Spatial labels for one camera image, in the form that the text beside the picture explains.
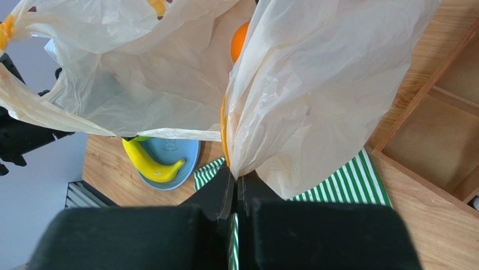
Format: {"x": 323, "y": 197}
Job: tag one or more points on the green striped cloth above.
{"x": 355, "y": 182}

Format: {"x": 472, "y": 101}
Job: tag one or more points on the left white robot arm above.
{"x": 18, "y": 138}

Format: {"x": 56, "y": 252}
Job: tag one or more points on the blue plate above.
{"x": 167, "y": 152}

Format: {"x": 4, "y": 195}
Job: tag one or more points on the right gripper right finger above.
{"x": 279, "y": 234}

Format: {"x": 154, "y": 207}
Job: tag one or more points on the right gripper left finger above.
{"x": 196, "y": 234}

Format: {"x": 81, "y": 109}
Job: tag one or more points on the wooden compartment tray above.
{"x": 435, "y": 139}

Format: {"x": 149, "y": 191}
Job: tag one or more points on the yellow banana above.
{"x": 147, "y": 166}

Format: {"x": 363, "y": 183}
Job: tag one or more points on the translucent banana print plastic bag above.
{"x": 312, "y": 82}

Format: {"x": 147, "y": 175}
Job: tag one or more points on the orange fruit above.
{"x": 238, "y": 41}

